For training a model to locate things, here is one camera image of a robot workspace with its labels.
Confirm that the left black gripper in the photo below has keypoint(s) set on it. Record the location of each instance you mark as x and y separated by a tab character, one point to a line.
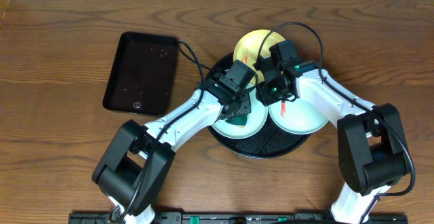
239	106

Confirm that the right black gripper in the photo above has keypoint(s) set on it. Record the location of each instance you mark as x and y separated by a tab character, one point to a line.
264	96

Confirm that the green and yellow scrub sponge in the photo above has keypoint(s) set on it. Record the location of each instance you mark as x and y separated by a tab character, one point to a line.
240	121

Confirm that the pale green plate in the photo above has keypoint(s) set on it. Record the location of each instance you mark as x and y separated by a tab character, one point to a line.
297	117
256	120

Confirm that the yellow plate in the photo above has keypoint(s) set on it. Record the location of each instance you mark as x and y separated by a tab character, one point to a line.
247	48

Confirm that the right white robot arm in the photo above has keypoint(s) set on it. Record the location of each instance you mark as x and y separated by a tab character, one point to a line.
373	155

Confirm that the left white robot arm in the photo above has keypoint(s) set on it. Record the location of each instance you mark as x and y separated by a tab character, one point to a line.
135	165

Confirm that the round black tray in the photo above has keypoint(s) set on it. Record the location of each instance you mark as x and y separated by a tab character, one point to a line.
270	141

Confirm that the black rectangular tray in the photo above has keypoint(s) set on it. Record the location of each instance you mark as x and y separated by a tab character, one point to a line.
142	74

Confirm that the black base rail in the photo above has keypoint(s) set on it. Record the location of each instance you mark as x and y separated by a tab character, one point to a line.
197	218

